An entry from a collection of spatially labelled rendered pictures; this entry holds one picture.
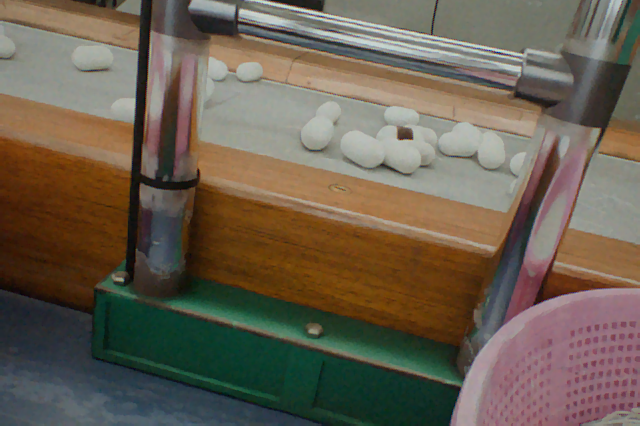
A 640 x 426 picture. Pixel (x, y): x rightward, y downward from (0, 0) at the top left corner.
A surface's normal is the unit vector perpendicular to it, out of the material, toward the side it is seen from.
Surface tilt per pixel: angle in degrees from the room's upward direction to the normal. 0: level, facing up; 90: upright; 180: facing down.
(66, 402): 0
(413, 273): 90
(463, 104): 45
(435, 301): 90
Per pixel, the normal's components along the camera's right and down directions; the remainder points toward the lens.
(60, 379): 0.18, -0.91
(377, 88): 0.00, -0.41
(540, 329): 0.63, 0.14
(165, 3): -0.33, 0.29
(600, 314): 0.45, 0.15
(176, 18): -0.03, 0.37
